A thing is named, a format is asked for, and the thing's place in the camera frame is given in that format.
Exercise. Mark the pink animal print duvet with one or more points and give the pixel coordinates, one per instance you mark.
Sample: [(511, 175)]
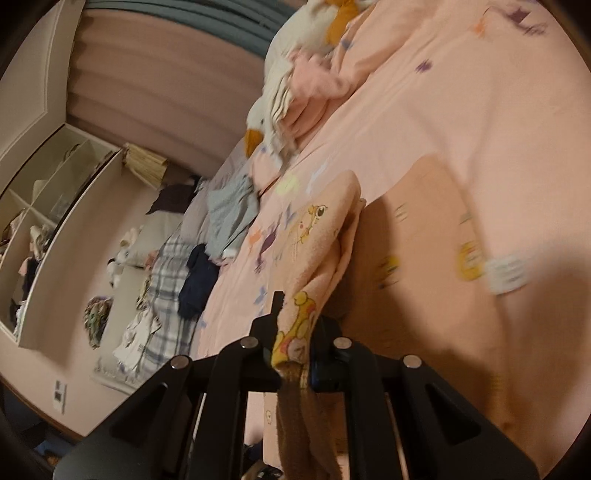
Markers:
[(438, 92)]

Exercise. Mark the grey garment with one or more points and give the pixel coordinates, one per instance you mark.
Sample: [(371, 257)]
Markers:
[(233, 217)]

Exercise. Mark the white wall shelf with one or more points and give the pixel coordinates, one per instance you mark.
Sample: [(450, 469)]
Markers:
[(60, 240)]

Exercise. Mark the yellow striped hanging cloth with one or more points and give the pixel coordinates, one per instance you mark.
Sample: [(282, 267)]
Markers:
[(145, 164)]

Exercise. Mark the dark navy garment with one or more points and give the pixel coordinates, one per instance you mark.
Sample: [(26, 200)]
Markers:
[(198, 281)]

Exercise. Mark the pink folded garment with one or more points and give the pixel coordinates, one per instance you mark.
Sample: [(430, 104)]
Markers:
[(314, 83)]

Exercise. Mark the teal curtain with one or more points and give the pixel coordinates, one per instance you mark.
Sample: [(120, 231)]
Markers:
[(194, 18)]

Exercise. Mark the pink curtain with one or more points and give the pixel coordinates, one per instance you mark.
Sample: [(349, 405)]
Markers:
[(161, 92)]

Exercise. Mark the floral cloth pile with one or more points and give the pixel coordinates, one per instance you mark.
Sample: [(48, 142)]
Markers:
[(97, 323)]

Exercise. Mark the dark brown pillow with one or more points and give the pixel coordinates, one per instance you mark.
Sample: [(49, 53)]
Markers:
[(173, 198)]

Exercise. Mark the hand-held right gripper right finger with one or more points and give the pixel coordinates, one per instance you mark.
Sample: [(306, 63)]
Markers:
[(325, 357)]

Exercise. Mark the white wall socket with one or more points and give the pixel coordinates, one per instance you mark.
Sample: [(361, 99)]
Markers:
[(60, 396)]

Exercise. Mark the white panelled cabinet door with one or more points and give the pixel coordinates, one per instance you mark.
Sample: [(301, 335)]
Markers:
[(32, 92)]

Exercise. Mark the white goose plush toy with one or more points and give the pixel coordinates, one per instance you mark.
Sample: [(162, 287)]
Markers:
[(300, 32)]

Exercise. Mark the grey plaid blanket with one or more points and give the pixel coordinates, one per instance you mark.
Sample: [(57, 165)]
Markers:
[(168, 277)]

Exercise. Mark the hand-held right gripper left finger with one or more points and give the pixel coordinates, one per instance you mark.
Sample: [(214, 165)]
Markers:
[(263, 332)]

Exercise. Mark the white folded clothes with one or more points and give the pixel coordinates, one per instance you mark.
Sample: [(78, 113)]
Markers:
[(136, 339)]

